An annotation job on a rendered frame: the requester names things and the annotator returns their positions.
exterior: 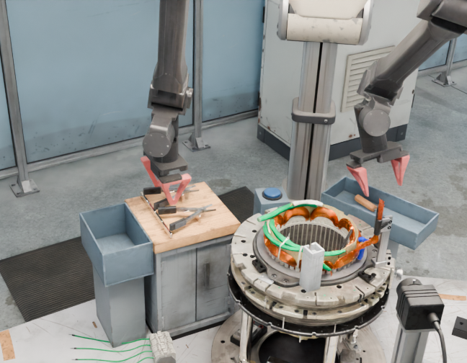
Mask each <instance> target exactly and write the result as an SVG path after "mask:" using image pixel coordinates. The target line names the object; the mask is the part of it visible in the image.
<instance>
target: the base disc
mask: <svg viewBox="0 0 467 363"><path fill-rule="evenodd" d="M241 313H242V309H240V310H238V311H237V312H235V313H234V314H233V315H231V316H230V317H229V318H228V319H227V320H226V321H225V322H224V323H223V324H222V326H221V327H220V328H219V329H218V331H217V333H216V335H215V338H214V340H213V345H212V349H211V363H235V361H234V357H235V356H236V355H237V354H239V351H240V346H237V345H235V344H233V343H231V342H230V337H231V336H232V335H233V333H234V332H235V331H236V330H238V328H239V327H241ZM277 332H279V331H277V330H275V329H272V328H271V326H267V332H266V334H265V335H264V336H263V337H262V338H261V339H260V340H258V342H257V343H256V344H255V345H253V347H252V352H251V360H252V361H255V362H256V363H260V360H259V348H260V346H261V345H262V343H263V342H264V340H265V339H266V338H268V337H269V336H271V335H272V334H274V333H277ZM357 340H358V342H359V343H360V345H361V346H362V349H361V351H360V352H358V353H356V354H360V357H362V363H387V361H386V356H385V354H384V351H383V348H382V346H381V344H380V342H379V341H378V339H377V338H376V337H375V335H374V334H373V333H372V331H371V330H370V329H369V328H368V327H367V326H366V327H364V328H362V329H360V330H358V334H357ZM342 349H348V348H347V347H346V345H345V344H344V342H343V340H342V343H340V336H339V338H338V343H337V356H338V358H339V355H340V353H341V351H342Z"/></svg>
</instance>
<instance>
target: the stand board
mask: <svg viewBox="0 0 467 363"><path fill-rule="evenodd" d="M193 185H195V186H196V187H193V188H191V189H190V190H195V189H199V191H198V192H189V193H186V194H184V202H182V201H181V200H180V199H179V200H178V202H177V204H175V205H167V206H165V207H169V206H177V207H204V206H206V205H210V204H212V206H210V207H207V208H206V210H211V209H216V211H210V212H204V213H201V214H200V215H201V223H199V222H198V221H197V220H196V219H195V218H193V219H192V220H191V221H189V222H187V223H186V225H184V226H182V227H181V228H178V229H176V230H173V231H171V232H172V239H170V238H169V237H168V235H167V234H166V233H165V231H164V229H163V228H162V227H161V226H160V224H159V223H158V221H157V220H156V218H155V217H154V216H153V214H152V213H151V211H150V210H149V209H148V207H147V206H146V204H145V203H144V201H143V200H142V199H141V196H140V197H134V198H130V199H126V200H125V202H126V203H127V204H128V206H129V208H130V209H131V210H132V212H133V214H134V215H135V216H136V218H137V219H138V221H139V223H140V224H141V225H142V227H143V229H144V230H145V232H146V233H147V234H148V236H149V238H150V239H151V240H152V242H153V251H154V253H155V254H158V253H161V252H164V251H169V250H172V249H176V248H180V247H183V246H188V245H191V244H194V243H199V242H202V241H207V240H210V239H214V238H218V237H221V236H227V235H229V234H232V233H235V232H236V230H237V229H238V227H239V226H240V225H241V223H240V222H239V221H238V220H237V219H236V217H235V216H234V215H233V214H232V213H231V211H230V210H229V209H228V208H227V207H226V206H225V205H224V204H223V203H222V202H221V200H220V199H219V198H218V197H217V196H216V195H215V193H214V192H213V191H212V190H211V189H210V187H209V186H208V185H207V184H206V183H205V182H200V183H196V184H191V185H187V186H186V187H191V186H193ZM145 196H146V198H147V199H148V201H149V202H150V203H151V205H152V206H154V203H155V202H158V201H160V200H163V199H165V198H166V195H165V194H164V192H162V193H161V194H149V195H145ZM192 213H193V212H177V213H174V214H165V215H159V216H160V217H161V219H162V220H163V221H164V223H165V224H166V226H167V227H168V228H169V224H170V223H173V222H175V221H177V220H180V219H182V218H186V217H188V216H190V215H191V214H192Z"/></svg>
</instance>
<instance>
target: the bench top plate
mask: <svg viewBox="0 0 467 363"><path fill-rule="evenodd" d="M410 277H411V278H416V279H418V280H419V281H420V282H421V283H422V284H423V285H426V284H433V285H434V286H435V289H436V290H437V292H438V294H445V295H460V296H466V299H467V281H462V280H454V279H438V278H429V277H413V276H404V275H402V277H401V280H403V279H406V278H410ZM401 280H397V279H396V276H393V281H392V285H391V289H390V292H389V297H388V302H387V305H386V307H385V309H383V312H382V313H381V314H380V316H379V317H378V319H376V320H374V321H373V322H372V323H371V324H369V325H368V326H367V327H368V328H369V329H370V330H371V331H372V333H373V334H374V335H375V337H376V338H377V339H378V341H379V342H380V344H381V346H382V348H383V351H384V354H385V356H386V361H387V363H391V357H392V354H393V346H394V344H395V340H396V334H397V330H398V327H399V320H398V318H397V317H396V312H397V311H396V303H397V299H398V296H397V293H396V288H397V286H398V284H399V282H400V281H401ZM442 301H443V303H444V305H445V308H444V311H443V315H442V320H441V323H440V327H441V329H442V333H443V335H444V339H445V348H446V353H447V363H467V340H465V339H462V338H459V337H457V336H453V335H451V334H452V331H453V326H454V324H455V320H456V317H457V316H459V317H462V318H465V319H467V300H464V301H462V300H446V299H442ZM221 326H222V325H220V326H216V327H214V328H210V329H207V330H204V331H201V332H198V333H194V334H192V335H189V336H185V337H182V338H180V339H176V340H173V341H172V342H173V348H174V350H175V352H176V363H211V349H212V345H213V340H214V338H215V335H216V333H217V331H218V329H219V328H220V327H221ZM8 329H9V333H10V336H11V339H12V343H13V347H14V354H15V359H10V360H6V361H4V358H3V354H2V350H1V344H0V363H136V362H139V361H140V360H141V359H143V358H145V357H152V352H144V353H142V354H139V353H141V352H142V351H151V349H150V346H142V347H139V348H137V349H134V350H131V351H124V350H129V349H133V348H136V347H137V346H140V345H144V344H149V340H140V341H136V342H133V343H129V344H125V345H122V346H119V347H116V348H112V346H111V344H110V343H108V342H103V341H109V340H108V337H107V335H106V333H105V332H104V329H103V327H102V325H101V323H100V322H99V319H98V317H97V310H96V301H95V299H94V300H90V301H88V302H84V303H82V304H80V305H76V306H73V307H71V308H67V309H65V310H61V311H58V312H56V313H53V314H50V315H47V316H44V317H41V318H38V319H35V320H33V321H30V322H27V323H23V324H21V325H18V326H15V327H12V328H8ZM8 329H6V330H8ZM69 334H74V335H77V336H83V337H88V338H92V339H99V340H103V341H96V340H91V339H84V338H80V337H77V336H72V335H69ZM74 347H77V348H95V349H106V350H113V351H124V352H112V351H101V350H94V349H71V348H74ZM136 354H139V355H138V356H136V357H133V358H131V359H128V360H126V361H123V362H104V361H97V360H72V359H104V360H112V361H119V360H124V359H127V358H129V357H132V356H135V355H136ZM424 359H426V360H428V361H431V362H433V363H442V349H441V344H440V337H439V334H438V332H437V331H432V332H430V334H429V337H428V340H427V346H426V349H425V353H424V358H423V360H424Z"/></svg>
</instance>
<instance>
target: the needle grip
mask: <svg viewBox="0 0 467 363"><path fill-rule="evenodd" d="M355 201H357V202H359V203H360V204H361V205H363V206H364V207H366V208H368V209H369V210H370V211H372V212H375V210H373V209H374V208H376V209H377V206H376V205H374V204H373V203H372V202H370V201H368V200H367V199H365V198H364V197H362V196H360V195H359V194H357V195H356V196H355Z"/></svg>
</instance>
